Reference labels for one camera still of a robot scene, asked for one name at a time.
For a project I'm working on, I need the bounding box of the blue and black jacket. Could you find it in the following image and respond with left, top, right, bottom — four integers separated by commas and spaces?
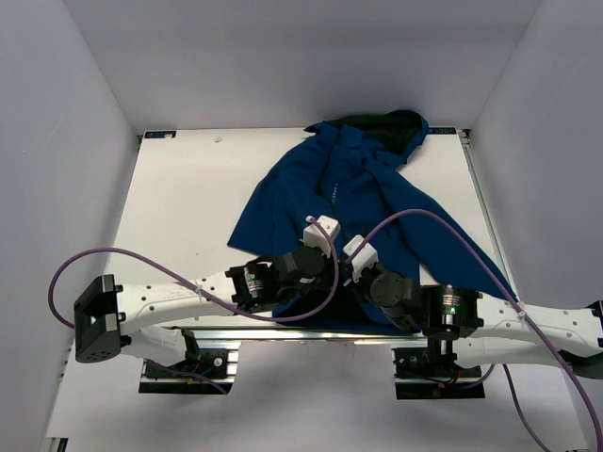
226, 108, 519, 336

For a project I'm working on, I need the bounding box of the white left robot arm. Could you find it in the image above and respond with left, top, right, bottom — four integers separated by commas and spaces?
73, 216, 340, 376

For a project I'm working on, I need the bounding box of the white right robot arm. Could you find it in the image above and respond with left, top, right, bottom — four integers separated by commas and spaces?
342, 235, 602, 379

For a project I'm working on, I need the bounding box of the right blue table label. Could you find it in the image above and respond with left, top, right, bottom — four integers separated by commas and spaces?
428, 127, 457, 135

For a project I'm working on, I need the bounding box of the blue table label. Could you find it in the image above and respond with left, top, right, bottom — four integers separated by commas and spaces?
428, 127, 457, 135
143, 130, 176, 139

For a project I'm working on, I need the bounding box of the left blue table label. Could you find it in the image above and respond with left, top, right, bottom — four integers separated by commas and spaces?
143, 130, 176, 139

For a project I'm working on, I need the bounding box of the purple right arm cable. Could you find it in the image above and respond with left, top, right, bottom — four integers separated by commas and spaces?
346, 208, 603, 452

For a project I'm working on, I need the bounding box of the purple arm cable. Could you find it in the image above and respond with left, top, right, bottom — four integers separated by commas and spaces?
346, 208, 603, 452
47, 215, 341, 395

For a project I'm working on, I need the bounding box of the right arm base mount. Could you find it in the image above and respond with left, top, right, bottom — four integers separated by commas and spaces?
392, 341, 485, 400

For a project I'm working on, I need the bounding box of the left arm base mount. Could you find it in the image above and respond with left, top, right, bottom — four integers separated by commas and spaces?
139, 329, 241, 396

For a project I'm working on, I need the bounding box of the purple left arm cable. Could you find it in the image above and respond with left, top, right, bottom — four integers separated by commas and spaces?
47, 215, 341, 395

